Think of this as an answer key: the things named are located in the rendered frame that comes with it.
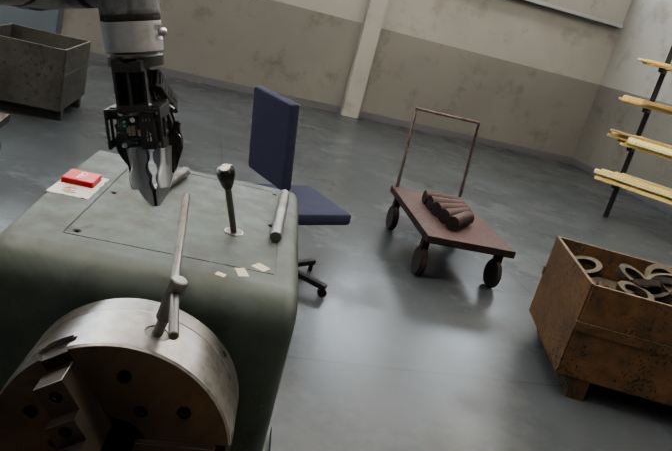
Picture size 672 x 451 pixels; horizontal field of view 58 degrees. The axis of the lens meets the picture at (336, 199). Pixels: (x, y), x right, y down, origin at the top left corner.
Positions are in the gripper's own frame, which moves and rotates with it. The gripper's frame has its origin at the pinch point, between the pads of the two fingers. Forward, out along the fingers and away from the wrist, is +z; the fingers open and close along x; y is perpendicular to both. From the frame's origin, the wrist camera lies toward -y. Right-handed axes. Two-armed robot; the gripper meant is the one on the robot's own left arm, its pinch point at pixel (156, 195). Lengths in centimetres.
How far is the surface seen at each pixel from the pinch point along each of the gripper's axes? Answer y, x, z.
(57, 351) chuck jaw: 15.8, -10.7, 15.3
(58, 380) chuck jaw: 20.9, -8.8, 16.1
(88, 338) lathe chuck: 15.5, -6.6, 13.8
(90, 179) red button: -31.7, -20.5, 6.1
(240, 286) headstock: -2.4, 10.7, 16.2
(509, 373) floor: -208, 134, 180
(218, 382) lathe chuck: 13.2, 8.7, 22.9
